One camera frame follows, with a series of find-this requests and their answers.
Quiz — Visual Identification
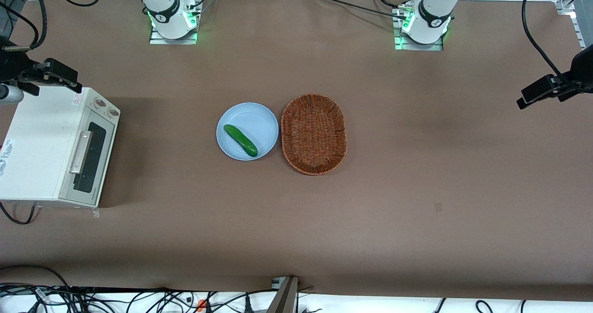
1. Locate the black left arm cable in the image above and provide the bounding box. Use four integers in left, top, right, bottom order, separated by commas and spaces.
522, 0, 582, 92

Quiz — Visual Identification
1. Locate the brown table cover sheet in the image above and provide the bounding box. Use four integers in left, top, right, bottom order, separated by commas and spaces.
0, 0, 593, 302

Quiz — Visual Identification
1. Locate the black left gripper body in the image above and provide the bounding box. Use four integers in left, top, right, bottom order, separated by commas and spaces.
562, 44, 593, 94

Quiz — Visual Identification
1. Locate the green cucumber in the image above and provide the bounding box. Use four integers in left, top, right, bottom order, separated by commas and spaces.
223, 124, 259, 157

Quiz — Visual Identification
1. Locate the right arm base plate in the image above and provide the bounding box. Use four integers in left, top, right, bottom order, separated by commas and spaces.
149, 5, 201, 45

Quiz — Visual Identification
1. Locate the aluminium frame profile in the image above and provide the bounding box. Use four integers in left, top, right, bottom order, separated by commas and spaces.
555, 0, 593, 38

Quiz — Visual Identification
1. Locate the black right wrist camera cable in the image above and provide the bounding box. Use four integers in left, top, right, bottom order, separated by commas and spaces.
0, 0, 49, 53

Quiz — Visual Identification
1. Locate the white toaster oven body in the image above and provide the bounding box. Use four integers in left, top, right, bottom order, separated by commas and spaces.
0, 86, 122, 208

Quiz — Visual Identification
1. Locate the brown wicker basket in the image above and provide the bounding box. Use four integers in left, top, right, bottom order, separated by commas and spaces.
281, 94, 348, 176

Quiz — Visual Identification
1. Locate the oven door with metal handle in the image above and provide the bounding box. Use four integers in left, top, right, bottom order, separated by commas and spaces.
60, 115, 117, 206

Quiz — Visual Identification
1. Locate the light blue plate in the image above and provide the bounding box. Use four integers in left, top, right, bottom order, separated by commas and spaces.
216, 102, 279, 161

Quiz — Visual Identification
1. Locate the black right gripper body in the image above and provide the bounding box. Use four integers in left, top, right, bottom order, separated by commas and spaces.
0, 36, 47, 85

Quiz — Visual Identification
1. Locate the black oven power cord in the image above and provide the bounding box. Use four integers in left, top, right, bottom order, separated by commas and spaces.
0, 202, 37, 225

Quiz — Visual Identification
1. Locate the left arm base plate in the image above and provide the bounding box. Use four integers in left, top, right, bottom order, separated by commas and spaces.
393, 5, 444, 51

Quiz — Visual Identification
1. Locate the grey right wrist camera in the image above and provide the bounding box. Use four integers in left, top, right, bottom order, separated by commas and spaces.
0, 85, 25, 105

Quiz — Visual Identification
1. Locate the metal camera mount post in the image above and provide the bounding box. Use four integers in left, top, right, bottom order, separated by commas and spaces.
266, 276, 300, 313

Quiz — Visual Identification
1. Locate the black cable to arm base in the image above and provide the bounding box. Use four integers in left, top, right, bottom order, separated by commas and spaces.
314, 0, 409, 20

